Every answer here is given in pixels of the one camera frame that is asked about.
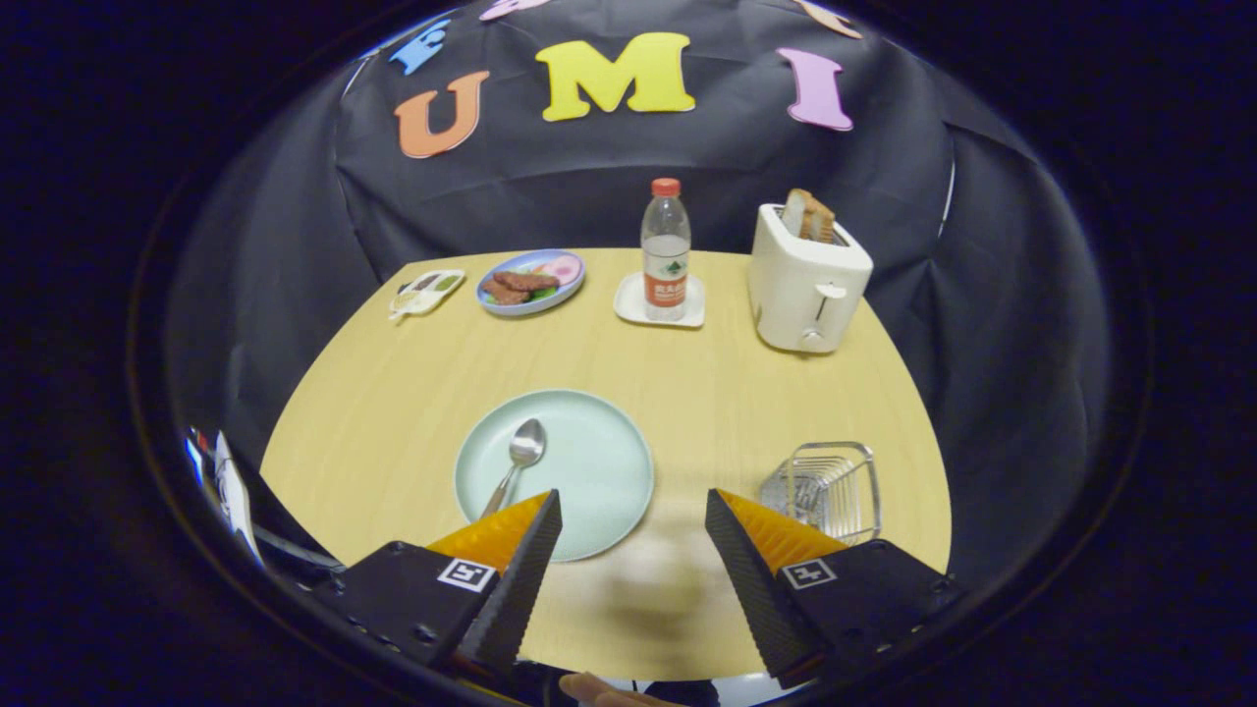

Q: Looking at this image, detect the pale green plate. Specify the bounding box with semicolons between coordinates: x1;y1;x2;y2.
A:
454;389;655;564

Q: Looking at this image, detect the metal spoon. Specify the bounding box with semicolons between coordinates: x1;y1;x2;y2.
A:
479;418;547;519

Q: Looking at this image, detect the clear water bottle red cap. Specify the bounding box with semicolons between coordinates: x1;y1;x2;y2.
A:
641;178;691;322

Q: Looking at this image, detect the white square coaster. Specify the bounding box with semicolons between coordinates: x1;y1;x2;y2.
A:
614;272;706;329

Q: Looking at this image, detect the white sauce dish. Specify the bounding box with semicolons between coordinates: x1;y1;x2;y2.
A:
389;269;466;322

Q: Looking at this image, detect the white toaster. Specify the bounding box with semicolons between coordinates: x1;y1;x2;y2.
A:
748;203;874;354

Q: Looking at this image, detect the clear ribbed container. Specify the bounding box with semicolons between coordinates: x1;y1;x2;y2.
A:
759;441;882;547

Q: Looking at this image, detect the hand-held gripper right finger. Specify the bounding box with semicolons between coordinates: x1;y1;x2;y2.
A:
704;488;968;690

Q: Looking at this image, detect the blue plate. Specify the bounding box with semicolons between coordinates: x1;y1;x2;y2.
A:
476;249;586;317

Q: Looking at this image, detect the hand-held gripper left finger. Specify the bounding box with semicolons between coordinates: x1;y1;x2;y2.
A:
314;489;564;679

